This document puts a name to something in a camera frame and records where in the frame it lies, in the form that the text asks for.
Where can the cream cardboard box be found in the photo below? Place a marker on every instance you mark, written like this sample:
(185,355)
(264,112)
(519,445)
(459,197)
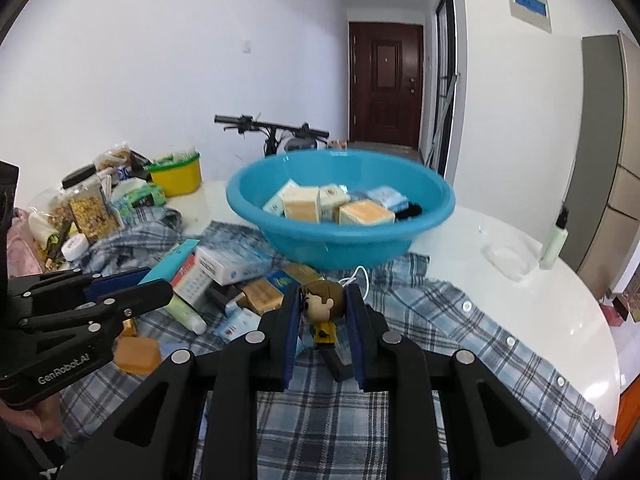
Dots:
(334,200)

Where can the orange soap bar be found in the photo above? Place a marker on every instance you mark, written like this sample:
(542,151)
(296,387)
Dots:
(137,355)

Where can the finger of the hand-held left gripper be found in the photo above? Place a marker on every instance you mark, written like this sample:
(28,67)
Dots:
(115,282)
(145,296)

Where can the blue plastic basin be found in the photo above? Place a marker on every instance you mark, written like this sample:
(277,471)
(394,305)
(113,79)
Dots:
(340,245)

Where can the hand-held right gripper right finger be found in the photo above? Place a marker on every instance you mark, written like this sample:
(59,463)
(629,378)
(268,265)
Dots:
(357,335)

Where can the gold blue box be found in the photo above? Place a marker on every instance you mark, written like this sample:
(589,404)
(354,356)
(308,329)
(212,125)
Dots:
(295,277)

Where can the blue plaid shirt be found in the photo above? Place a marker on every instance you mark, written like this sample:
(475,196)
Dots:
(450,335)

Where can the red white box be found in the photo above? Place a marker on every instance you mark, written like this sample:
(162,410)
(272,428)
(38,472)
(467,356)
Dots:
(192,282)

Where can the person's left hand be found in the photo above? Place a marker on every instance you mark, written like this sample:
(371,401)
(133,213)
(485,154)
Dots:
(45,417)

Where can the orange paper bag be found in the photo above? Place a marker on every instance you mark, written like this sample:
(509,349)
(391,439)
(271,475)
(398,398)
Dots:
(340,145)

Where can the black fuzzy toy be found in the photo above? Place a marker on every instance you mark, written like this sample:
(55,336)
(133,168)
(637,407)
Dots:
(409,211)

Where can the black framed glass door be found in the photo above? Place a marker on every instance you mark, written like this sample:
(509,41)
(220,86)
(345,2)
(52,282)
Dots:
(452,20)

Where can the white blue packet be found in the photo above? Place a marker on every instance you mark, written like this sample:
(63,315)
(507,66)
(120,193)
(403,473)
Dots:
(237,325)

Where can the pale green tube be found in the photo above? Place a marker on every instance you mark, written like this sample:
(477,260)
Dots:
(187,316)

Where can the brown haired doll figurine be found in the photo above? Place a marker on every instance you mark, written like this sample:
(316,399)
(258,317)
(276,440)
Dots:
(320,302)

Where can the white blue medicine box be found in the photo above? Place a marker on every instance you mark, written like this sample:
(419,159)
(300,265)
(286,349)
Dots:
(230,265)

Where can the teal long box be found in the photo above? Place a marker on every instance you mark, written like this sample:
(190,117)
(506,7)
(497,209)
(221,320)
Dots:
(170,260)

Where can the yellow plastic container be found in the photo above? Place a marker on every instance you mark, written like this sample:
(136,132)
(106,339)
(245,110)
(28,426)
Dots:
(175,180)

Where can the metal mop pole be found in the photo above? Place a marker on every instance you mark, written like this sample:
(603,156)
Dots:
(446,110)

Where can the white teal box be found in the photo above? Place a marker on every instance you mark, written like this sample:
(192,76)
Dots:
(275,202)

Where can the grey gold refrigerator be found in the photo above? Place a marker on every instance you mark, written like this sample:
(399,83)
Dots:
(605,160)

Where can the clear snack bag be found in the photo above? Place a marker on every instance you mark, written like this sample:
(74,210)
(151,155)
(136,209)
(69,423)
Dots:
(47,215)

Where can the black bicycle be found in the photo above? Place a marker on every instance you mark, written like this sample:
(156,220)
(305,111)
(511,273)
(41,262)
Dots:
(270,142)

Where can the gold yellow box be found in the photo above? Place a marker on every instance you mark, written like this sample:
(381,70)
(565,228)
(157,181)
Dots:
(262,296)

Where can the small white jar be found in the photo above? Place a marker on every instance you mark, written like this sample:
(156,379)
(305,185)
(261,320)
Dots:
(75,248)

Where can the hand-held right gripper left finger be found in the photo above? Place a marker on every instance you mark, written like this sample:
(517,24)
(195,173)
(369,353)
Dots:
(290,335)

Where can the large orange faced box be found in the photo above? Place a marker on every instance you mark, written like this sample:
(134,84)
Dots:
(367,214)

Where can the clear plastic tray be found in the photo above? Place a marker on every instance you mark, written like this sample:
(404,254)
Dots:
(507,260)

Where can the pink cloth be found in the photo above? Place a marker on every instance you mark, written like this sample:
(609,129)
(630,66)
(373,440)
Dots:
(22,245)

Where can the dark brown door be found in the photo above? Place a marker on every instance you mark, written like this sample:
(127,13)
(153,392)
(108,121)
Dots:
(385,85)

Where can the green lotion bottle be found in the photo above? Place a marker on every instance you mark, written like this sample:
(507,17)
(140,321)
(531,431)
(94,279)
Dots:
(552,245)

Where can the small black case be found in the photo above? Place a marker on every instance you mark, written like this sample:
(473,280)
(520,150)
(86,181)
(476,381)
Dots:
(225,297)

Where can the green tissue packet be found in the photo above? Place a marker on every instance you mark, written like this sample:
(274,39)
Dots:
(140,196)

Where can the black lidded cereal jar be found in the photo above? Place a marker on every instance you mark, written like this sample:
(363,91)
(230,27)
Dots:
(92,210)

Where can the blue tissue packet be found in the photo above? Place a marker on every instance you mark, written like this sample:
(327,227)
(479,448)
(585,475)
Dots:
(387,197)

